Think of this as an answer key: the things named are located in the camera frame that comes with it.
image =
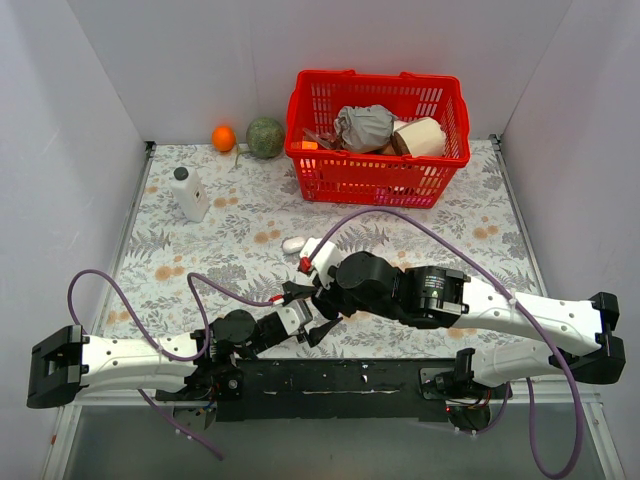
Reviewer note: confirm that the green melon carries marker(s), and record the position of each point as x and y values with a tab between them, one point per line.
265	139

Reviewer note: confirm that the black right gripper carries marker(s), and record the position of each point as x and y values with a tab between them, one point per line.
323	301

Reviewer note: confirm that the beige paper roll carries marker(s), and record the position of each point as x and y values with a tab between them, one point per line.
421	137

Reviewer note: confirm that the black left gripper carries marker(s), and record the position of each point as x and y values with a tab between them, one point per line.
306	333

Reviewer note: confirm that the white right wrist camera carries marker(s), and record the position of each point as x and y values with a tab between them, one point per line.
319	264

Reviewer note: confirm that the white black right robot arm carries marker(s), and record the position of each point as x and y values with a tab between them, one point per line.
554	333

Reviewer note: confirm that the white bottle black cap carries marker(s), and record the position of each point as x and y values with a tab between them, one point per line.
188	190

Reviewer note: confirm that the orange fruit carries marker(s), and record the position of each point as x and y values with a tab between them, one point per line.
223	138

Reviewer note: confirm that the white earbud charging case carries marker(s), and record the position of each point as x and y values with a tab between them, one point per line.
293	245

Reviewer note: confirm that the floral patterned table mat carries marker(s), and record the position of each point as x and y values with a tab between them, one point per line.
176	274

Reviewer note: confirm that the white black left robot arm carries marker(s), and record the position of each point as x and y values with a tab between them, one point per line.
202	364

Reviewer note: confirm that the red plastic shopping basket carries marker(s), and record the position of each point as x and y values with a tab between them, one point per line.
379	177

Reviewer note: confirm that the clear plastic snack wrapper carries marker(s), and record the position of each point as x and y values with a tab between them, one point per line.
324	140

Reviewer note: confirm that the crumpled grey bag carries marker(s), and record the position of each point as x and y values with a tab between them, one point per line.
364	129

